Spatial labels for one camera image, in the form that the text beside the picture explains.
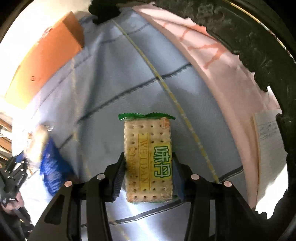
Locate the green cracker biscuit packet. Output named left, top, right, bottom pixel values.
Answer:
left=118, top=113, right=175, bottom=203

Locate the blue snack packet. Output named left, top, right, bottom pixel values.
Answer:
left=40, top=137, right=75, bottom=197

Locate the white paper sheet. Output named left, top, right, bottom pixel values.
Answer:
left=253, top=109, right=288, bottom=219

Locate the pink cloth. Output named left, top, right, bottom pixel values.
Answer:
left=134, top=4, right=280, bottom=207

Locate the orange cardboard box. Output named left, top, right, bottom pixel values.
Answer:
left=4, top=12, right=84, bottom=108

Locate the blue striped tablecloth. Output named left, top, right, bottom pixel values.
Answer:
left=30, top=7, right=246, bottom=241

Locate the dark carved wooden sofa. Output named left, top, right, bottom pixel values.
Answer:
left=87, top=0, right=296, bottom=241

